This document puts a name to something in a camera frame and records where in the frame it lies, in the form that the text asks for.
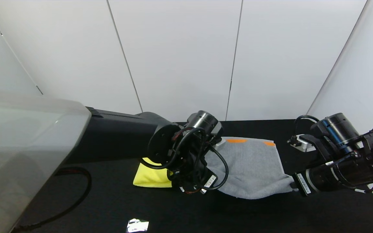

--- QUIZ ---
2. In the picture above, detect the crumpled clear plastic scrap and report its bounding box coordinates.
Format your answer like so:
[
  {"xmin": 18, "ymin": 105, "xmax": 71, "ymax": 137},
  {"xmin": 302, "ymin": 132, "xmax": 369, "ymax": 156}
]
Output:
[{"xmin": 126, "ymin": 219, "xmax": 150, "ymax": 233}]

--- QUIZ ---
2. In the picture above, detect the grey towel with orange marks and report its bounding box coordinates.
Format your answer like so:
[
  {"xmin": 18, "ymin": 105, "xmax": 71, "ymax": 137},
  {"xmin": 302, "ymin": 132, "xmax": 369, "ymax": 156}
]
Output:
[{"xmin": 204, "ymin": 137, "xmax": 295, "ymax": 200}]

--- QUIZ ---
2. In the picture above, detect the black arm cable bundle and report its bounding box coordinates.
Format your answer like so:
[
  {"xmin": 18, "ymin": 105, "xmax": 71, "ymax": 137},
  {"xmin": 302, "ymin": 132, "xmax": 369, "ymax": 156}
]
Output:
[
  {"xmin": 292, "ymin": 114, "xmax": 373, "ymax": 144},
  {"xmin": 140, "ymin": 127, "xmax": 230, "ymax": 194}
]

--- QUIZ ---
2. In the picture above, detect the yellow microfibre towel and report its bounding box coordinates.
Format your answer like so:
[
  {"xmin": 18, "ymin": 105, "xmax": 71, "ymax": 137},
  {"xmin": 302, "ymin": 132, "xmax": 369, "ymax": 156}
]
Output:
[{"xmin": 133, "ymin": 158, "xmax": 174, "ymax": 188}]

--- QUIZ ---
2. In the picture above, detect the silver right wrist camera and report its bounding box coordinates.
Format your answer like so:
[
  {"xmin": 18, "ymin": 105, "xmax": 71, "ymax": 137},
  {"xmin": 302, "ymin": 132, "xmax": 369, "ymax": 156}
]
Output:
[{"xmin": 289, "ymin": 134, "xmax": 317, "ymax": 152}]

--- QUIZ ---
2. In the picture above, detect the black left arm cable bundle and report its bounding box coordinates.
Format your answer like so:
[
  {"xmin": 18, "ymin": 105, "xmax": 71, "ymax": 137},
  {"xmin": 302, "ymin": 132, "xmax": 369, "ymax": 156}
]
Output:
[{"xmin": 140, "ymin": 127, "xmax": 230, "ymax": 194}]

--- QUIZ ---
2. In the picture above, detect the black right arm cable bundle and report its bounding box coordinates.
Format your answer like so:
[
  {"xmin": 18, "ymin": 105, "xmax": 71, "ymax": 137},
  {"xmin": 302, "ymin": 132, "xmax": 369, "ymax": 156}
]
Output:
[{"xmin": 292, "ymin": 114, "xmax": 373, "ymax": 144}]

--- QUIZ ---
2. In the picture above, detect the dark braided hose loop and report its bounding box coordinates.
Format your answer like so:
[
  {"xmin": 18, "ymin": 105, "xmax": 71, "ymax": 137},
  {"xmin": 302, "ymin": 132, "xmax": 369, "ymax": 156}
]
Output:
[{"xmin": 12, "ymin": 167, "xmax": 92, "ymax": 232}]

